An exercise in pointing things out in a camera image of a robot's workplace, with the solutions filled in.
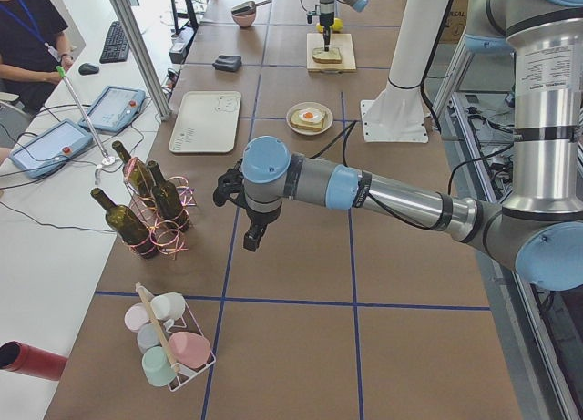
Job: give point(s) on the far teach pendant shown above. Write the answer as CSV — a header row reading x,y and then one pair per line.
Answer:
x,y
115,108

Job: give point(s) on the upper yellow lemon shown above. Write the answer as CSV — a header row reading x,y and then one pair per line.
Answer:
x,y
337,25

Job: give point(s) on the bread slice on plate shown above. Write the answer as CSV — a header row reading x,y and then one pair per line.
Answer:
x,y
299,124

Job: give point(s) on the pink pale cup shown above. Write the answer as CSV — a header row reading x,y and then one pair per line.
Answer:
x,y
136,317

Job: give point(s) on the mint green cup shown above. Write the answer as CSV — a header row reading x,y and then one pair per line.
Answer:
x,y
157,368

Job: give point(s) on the wooden cutting board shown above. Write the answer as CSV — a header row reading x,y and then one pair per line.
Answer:
x,y
341,40

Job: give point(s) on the metal rod with green tip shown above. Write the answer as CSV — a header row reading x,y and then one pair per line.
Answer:
x,y
107,159

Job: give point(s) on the dark wine bottle upper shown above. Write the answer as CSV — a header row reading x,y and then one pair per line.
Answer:
x,y
127,225

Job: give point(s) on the black computer mouse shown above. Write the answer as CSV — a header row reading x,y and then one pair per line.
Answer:
x,y
86,69

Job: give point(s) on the dark wine bottle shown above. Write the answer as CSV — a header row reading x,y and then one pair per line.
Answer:
x,y
167,198
127,225

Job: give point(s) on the aluminium frame post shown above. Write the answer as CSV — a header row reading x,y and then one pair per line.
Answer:
x,y
123,11

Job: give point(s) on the metal scoop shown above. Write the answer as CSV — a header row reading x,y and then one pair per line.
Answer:
x,y
248,5

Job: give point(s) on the pink bowl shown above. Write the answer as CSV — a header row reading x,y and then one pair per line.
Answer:
x,y
244,16

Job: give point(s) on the black keyboard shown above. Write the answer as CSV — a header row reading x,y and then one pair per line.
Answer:
x,y
116,46

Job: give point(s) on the near teach pendant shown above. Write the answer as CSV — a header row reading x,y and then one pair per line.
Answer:
x,y
51,150

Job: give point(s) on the wooden rack handle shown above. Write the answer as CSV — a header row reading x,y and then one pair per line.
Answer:
x,y
143,294

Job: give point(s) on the white wire cup rack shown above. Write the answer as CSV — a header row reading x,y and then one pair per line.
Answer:
x,y
187,323

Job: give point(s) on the cream bear tray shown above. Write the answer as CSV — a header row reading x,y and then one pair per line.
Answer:
x,y
206,123

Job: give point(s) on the fried egg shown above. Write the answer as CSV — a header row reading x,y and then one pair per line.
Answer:
x,y
312,115

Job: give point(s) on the red cylinder tube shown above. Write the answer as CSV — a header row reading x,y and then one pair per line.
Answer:
x,y
22,358

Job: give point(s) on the bread slice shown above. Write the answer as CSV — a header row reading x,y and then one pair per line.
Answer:
x,y
299,124
323,55

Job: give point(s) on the person in black shirt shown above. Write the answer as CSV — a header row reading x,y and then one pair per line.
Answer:
x,y
33,45

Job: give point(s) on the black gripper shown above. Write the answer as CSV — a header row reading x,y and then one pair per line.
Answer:
x,y
325,10
260,218

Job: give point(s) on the grey folded cloth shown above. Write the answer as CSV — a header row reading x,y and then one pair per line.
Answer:
x,y
227,63

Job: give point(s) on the dark wine bottle lower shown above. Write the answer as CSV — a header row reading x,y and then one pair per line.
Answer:
x,y
167,198

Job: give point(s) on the teach pendant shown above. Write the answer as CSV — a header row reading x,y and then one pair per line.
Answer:
x,y
51,150
115,108

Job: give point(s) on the salmon pink cup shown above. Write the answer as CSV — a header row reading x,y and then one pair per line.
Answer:
x,y
190,349

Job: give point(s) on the white cup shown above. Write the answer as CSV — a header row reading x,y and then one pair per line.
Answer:
x,y
168,306

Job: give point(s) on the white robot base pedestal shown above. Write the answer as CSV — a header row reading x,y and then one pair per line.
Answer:
x,y
397,114

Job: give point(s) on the grey cup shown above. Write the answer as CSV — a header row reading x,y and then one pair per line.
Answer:
x,y
147,337

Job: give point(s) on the white round plate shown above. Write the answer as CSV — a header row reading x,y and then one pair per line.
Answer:
x,y
328,118

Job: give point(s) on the copper wire bottle rack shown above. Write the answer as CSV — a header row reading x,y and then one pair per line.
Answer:
x,y
165,234

